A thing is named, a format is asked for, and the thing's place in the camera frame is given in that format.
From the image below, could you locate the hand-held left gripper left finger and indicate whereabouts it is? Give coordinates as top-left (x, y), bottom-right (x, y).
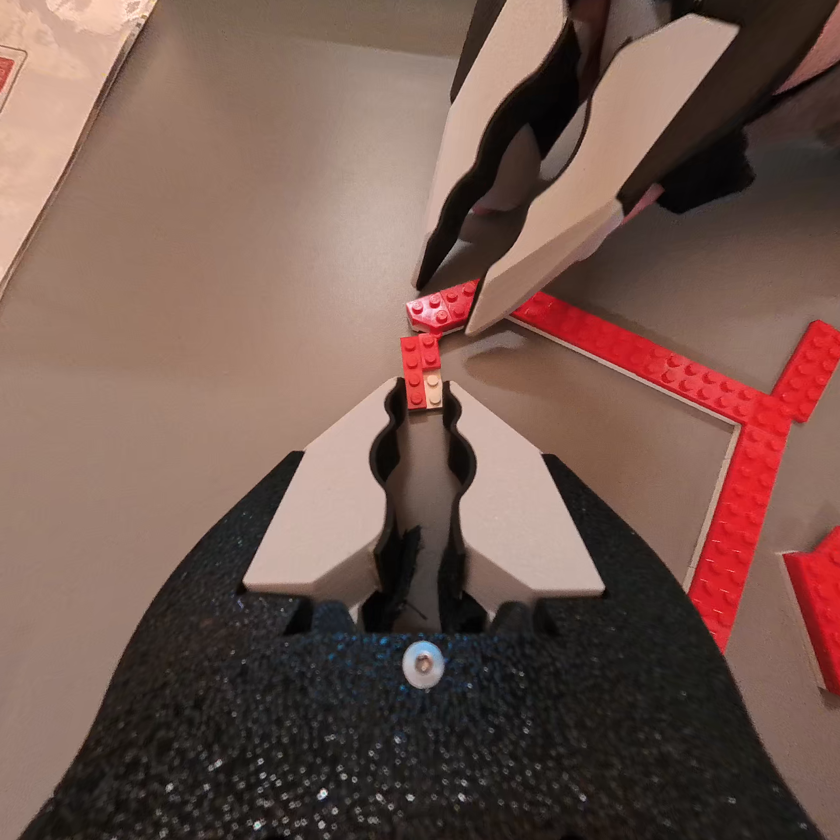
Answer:
top-left (243, 377), bottom-right (404, 621)

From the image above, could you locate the red lego plate assembly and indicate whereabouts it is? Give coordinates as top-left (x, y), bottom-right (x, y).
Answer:
top-left (782, 527), bottom-right (840, 697)

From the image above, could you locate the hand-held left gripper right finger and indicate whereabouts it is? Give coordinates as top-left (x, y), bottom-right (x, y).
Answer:
top-left (445, 379), bottom-right (606, 623)

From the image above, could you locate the person's right hand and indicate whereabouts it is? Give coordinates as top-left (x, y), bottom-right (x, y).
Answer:
top-left (774, 56), bottom-right (840, 99)

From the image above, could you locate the small red lego plate piece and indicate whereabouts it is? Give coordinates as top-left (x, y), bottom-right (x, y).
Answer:
top-left (400, 333), bottom-right (448, 414)

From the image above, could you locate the red wedge lego plate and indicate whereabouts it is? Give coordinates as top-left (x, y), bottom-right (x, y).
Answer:
top-left (406, 279), bottom-right (484, 337)

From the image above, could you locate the printed instruction sheet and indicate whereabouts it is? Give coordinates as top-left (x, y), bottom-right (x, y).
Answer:
top-left (0, 45), bottom-right (28, 114)

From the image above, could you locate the red lego frame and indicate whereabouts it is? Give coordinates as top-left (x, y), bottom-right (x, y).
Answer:
top-left (508, 292), bottom-right (840, 655)

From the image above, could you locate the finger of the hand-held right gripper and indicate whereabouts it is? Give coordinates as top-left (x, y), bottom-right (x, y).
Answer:
top-left (412, 0), bottom-right (585, 293)
top-left (463, 12), bottom-right (742, 337)

